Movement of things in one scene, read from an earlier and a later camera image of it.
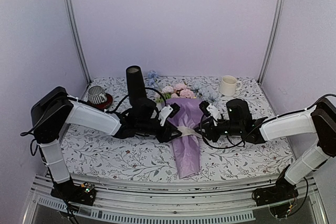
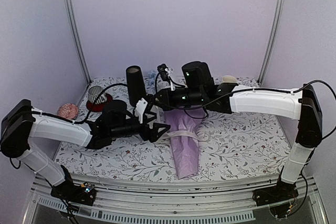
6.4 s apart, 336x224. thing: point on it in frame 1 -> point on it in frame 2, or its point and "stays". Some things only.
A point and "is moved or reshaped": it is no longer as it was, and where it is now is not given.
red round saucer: x=104 y=105 stays
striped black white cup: x=96 y=95 stays
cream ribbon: x=187 y=130 is moved or reshaped
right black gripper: x=211 y=135 -> x=165 y=95
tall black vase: x=135 y=83 stays
